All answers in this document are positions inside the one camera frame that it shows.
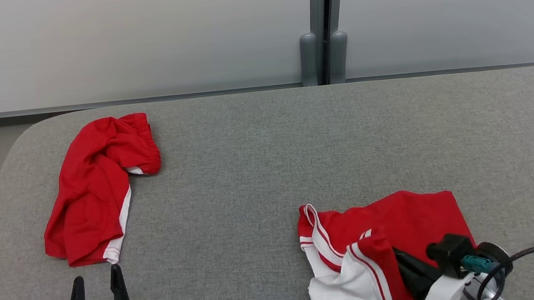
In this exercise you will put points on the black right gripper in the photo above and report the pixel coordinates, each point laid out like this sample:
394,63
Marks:
501,254

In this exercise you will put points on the red white basketball jersey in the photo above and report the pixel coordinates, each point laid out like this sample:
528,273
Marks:
415,213

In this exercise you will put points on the red shorts with white stripe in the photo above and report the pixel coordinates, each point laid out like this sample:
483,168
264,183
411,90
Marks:
90,190

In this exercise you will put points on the grey fabric upholstered platform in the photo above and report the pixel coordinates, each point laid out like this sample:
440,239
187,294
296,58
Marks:
249,172

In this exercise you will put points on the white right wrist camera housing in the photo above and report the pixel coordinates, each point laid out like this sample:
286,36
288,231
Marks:
452,295

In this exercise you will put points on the grey partition base rail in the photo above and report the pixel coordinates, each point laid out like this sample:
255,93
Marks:
464,69
141,101

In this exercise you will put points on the grey rounded post foot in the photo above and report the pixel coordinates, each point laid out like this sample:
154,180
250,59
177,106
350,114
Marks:
338,56
309,59

